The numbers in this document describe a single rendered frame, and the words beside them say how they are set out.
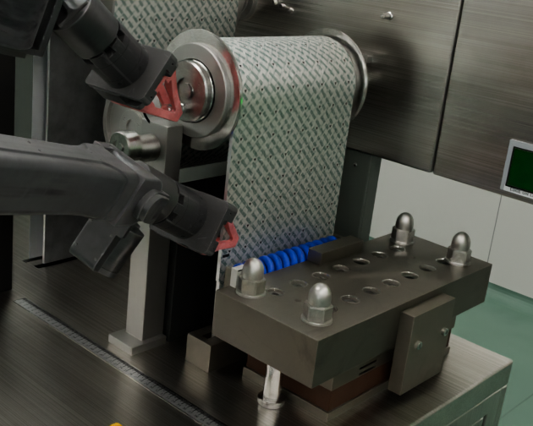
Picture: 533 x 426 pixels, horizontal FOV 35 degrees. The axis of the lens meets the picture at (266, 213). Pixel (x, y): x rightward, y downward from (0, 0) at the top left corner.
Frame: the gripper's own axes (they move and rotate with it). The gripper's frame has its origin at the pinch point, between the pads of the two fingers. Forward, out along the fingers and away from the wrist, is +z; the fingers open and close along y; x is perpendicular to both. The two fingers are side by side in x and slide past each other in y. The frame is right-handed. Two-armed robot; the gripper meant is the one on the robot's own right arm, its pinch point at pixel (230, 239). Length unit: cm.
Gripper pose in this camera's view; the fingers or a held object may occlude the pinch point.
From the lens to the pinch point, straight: 106.0
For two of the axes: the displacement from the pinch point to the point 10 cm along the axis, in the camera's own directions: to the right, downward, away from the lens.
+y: 7.4, 2.9, -6.1
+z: 5.2, 3.3, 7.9
